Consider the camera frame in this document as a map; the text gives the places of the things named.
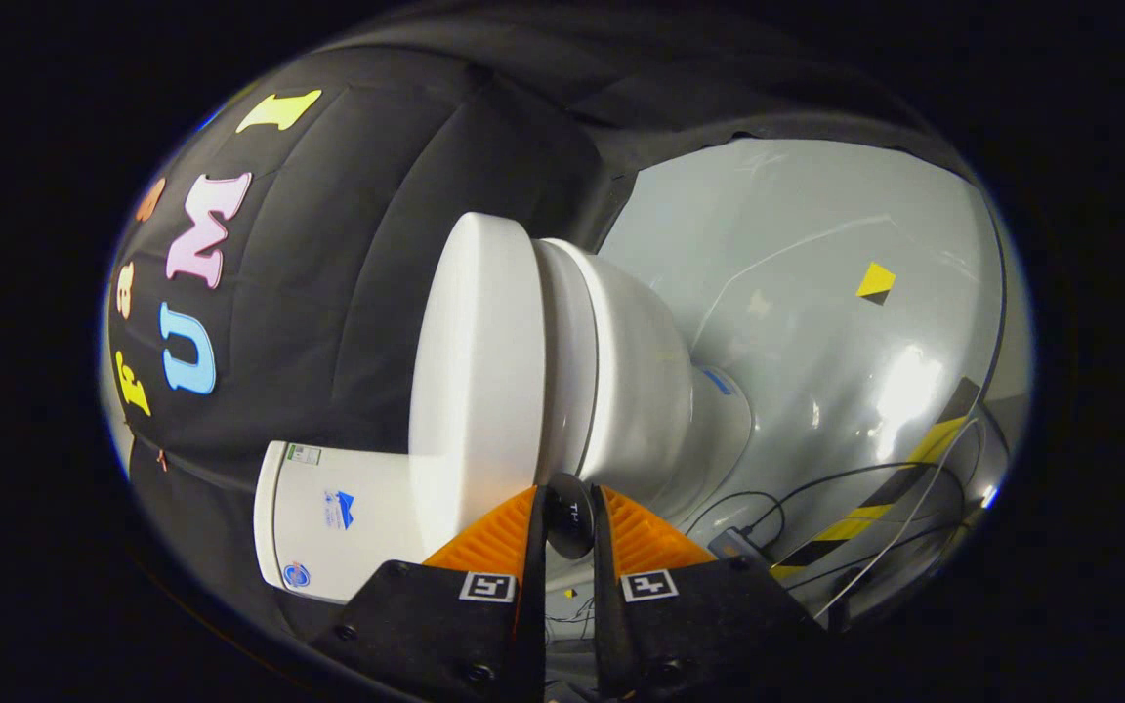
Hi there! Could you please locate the striped yellow black floor tape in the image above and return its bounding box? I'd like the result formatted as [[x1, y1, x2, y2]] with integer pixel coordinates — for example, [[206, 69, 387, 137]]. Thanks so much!
[[771, 376, 983, 579]]

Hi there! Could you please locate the white toilet lid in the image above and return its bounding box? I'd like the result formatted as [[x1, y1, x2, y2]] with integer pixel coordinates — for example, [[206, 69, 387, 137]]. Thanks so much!
[[408, 211, 551, 569]]

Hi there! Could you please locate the black cable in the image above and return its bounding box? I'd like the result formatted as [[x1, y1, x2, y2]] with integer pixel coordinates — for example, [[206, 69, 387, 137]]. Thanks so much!
[[685, 461, 969, 597]]

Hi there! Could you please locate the black lid pull tab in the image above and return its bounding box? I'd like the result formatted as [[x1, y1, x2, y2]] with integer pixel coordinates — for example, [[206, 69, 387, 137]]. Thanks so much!
[[545, 473, 597, 561]]

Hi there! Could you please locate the white toilet body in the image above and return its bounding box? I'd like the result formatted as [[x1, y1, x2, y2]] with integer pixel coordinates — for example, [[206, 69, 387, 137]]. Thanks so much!
[[252, 237, 755, 605]]

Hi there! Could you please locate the black backdrop cloth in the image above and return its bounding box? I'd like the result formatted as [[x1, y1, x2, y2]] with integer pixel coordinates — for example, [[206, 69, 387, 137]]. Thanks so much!
[[102, 18, 979, 645]]

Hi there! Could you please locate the white cable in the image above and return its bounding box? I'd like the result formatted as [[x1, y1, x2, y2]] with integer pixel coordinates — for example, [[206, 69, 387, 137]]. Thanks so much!
[[813, 418, 985, 620]]

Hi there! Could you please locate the small black adapter box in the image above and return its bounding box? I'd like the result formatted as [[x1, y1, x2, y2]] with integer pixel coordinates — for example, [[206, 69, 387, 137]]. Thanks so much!
[[707, 527, 771, 565]]

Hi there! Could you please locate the small yellow black tape piece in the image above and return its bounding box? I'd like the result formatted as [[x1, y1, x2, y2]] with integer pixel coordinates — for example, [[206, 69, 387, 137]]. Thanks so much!
[[854, 261, 897, 307]]

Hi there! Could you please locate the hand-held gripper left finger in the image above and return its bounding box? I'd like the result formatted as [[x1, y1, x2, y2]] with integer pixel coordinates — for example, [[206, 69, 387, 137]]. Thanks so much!
[[312, 484, 551, 703]]

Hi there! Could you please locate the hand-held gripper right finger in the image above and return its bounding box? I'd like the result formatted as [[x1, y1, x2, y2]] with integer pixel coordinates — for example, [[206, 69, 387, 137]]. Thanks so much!
[[589, 484, 828, 703]]

